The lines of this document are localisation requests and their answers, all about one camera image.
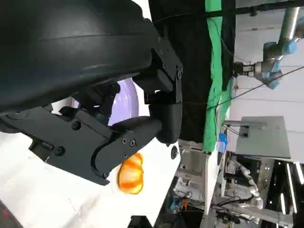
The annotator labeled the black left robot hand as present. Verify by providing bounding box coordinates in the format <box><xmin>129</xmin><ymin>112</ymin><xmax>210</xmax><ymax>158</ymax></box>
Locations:
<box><xmin>0</xmin><ymin>0</ymin><xmax>184</xmax><ymax>186</ymax></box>

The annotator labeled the lilac plate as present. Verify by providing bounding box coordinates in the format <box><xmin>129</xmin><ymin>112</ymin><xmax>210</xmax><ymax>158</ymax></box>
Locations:
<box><xmin>71</xmin><ymin>79</ymin><xmax>140</xmax><ymax>126</ymax></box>

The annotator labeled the black backdrop cloth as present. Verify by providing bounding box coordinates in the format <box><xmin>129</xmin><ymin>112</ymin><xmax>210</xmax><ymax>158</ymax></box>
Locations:
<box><xmin>148</xmin><ymin>0</ymin><xmax>236</xmax><ymax>143</ymax></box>

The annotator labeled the green cloth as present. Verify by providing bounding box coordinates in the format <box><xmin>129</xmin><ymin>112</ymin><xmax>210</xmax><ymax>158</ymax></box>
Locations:
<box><xmin>201</xmin><ymin>0</ymin><xmax>235</xmax><ymax>155</ymax></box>

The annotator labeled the black overhead pole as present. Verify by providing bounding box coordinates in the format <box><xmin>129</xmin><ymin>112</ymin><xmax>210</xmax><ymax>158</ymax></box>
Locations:
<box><xmin>206</xmin><ymin>5</ymin><xmax>304</xmax><ymax>19</ymax></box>

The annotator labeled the grey cabinet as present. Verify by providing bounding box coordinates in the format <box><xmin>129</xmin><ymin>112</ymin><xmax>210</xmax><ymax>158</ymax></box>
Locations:
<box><xmin>224</xmin><ymin>115</ymin><xmax>292</xmax><ymax>159</ymax></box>

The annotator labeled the thin black background cable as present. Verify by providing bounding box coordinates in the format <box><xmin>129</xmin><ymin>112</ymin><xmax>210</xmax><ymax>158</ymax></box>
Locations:
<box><xmin>206</xmin><ymin>67</ymin><xmax>304</xmax><ymax>111</ymax></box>

